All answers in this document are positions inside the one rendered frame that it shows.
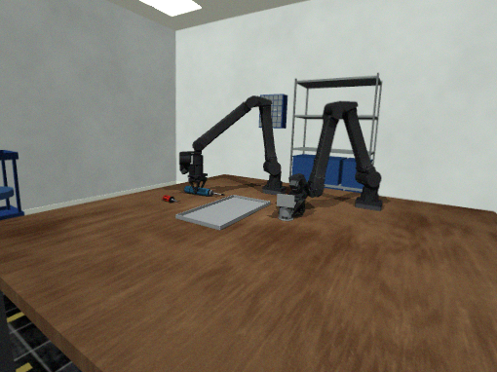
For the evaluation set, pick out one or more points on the grey l-shaped bracket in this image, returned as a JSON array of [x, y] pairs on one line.
[[285, 200]]

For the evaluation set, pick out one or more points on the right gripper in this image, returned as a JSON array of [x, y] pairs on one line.
[[199, 176]]

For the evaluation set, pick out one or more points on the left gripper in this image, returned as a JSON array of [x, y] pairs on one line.
[[299, 207]]

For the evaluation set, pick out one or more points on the white rimmed tray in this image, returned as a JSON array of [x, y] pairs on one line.
[[224, 212]]

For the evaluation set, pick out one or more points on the dark grey cylinder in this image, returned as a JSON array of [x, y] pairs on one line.
[[285, 213]]

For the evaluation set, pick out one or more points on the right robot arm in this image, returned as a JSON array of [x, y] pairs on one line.
[[271, 166]]

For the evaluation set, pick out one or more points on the blue electric screwdriver barrel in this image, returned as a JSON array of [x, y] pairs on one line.
[[201, 191]]

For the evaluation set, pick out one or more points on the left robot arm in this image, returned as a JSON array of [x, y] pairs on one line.
[[366, 172]]

